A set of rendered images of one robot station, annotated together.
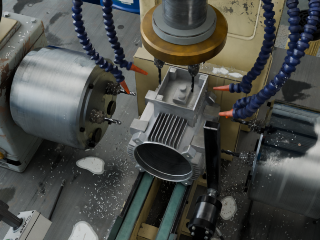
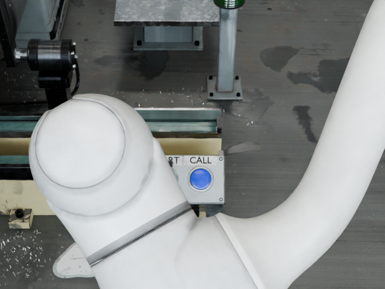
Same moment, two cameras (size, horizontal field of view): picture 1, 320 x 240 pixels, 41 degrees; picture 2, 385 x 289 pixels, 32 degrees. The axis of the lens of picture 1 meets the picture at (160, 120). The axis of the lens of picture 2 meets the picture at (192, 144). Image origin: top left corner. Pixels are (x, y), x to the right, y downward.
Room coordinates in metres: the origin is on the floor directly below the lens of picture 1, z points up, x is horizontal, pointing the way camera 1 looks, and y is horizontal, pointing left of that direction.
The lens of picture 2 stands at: (0.55, 0.94, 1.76)
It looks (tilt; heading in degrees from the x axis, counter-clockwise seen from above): 44 degrees down; 248
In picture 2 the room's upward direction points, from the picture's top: 1 degrees clockwise
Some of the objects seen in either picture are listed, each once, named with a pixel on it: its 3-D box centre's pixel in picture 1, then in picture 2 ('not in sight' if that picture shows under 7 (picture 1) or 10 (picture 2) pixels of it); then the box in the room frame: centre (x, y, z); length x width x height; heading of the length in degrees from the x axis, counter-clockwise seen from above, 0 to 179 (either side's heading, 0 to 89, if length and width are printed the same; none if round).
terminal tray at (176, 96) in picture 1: (181, 96); not in sight; (0.70, -0.05, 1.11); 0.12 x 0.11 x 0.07; 159
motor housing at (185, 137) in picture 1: (175, 132); not in sight; (0.67, -0.04, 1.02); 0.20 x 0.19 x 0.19; 159
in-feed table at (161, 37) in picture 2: not in sight; (168, 10); (0.10, -0.39, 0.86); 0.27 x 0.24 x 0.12; 69
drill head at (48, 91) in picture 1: (51, 92); not in sight; (0.79, 0.29, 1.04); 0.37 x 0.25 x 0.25; 69
